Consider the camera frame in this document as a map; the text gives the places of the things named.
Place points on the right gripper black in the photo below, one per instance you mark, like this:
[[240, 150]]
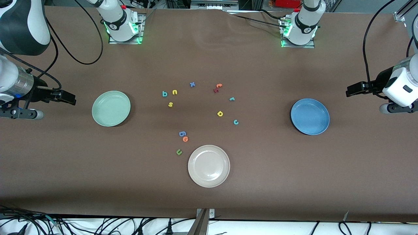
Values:
[[40, 91]]

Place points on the metal corner bracket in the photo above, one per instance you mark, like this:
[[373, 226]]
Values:
[[212, 213]]

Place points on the beige plate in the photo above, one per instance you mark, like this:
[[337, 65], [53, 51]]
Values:
[[209, 166]]

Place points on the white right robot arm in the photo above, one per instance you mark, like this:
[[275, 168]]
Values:
[[19, 26]]

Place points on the brown paper table cover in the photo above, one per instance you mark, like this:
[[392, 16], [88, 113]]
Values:
[[294, 179]]

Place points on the aluminium frame beam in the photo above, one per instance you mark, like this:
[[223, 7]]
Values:
[[199, 227]]

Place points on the red box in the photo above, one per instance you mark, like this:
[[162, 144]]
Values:
[[287, 3]]

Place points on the grey equipment box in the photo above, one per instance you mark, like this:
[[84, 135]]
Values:
[[212, 4]]

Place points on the aluminium frame corner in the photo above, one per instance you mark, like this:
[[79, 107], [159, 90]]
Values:
[[400, 16]]

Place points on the blue plate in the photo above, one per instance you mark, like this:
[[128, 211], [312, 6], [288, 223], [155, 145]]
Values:
[[310, 117]]

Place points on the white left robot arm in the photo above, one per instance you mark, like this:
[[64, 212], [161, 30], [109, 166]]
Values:
[[307, 19]]

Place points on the light green plate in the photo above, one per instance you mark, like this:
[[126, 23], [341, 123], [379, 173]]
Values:
[[111, 108]]

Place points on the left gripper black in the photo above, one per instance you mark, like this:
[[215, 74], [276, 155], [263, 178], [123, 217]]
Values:
[[380, 80]]

